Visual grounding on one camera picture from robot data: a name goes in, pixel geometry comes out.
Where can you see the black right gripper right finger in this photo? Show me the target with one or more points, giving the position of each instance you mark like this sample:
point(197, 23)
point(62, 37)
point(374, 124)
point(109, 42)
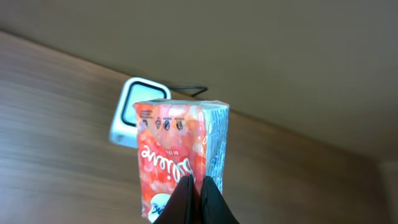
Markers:
point(214, 209)

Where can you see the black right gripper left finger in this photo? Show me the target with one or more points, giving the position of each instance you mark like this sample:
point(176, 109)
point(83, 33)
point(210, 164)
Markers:
point(180, 208)

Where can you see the red white candy pack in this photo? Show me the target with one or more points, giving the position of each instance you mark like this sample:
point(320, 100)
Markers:
point(177, 138)

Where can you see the white barcode scanner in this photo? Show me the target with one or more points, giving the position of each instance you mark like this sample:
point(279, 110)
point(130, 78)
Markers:
point(123, 130)

